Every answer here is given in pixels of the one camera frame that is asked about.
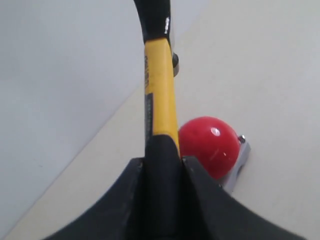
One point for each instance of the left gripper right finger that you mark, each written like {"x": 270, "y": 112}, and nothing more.
{"x": 210, "y": 213}

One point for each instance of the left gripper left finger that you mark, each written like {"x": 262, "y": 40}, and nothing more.
{"x": 117, "y": 215}

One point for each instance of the yellow black claw hammer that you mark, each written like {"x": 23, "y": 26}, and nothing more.
{"x": 162, "y": 162}

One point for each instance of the red dome push button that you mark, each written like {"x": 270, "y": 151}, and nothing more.
{"x": 217, "y": 146}

